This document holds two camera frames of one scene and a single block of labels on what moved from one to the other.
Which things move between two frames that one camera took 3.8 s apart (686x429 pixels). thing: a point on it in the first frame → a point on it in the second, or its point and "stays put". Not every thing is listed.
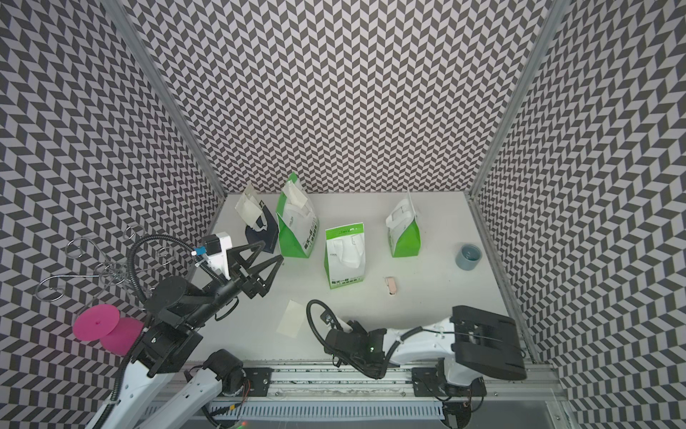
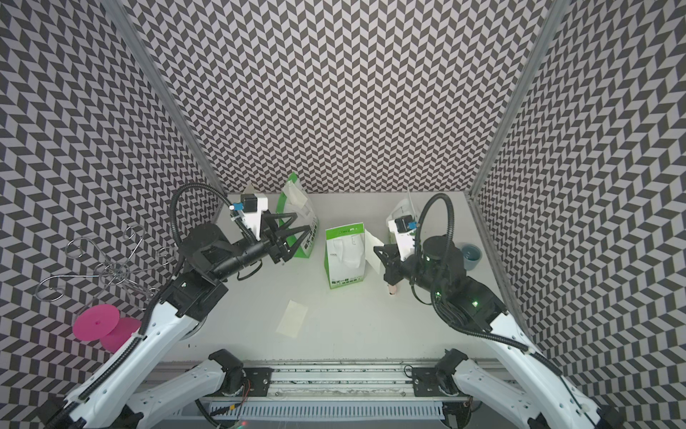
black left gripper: x=258 y=283 → x=281 y=236
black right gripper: x=356 y=328 → x=390 y=256
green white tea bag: x=345 y=255 stays put
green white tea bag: x=296 y=219 stays put
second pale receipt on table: x=292 y=320 stays put
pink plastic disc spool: x=103 y=323 stays put
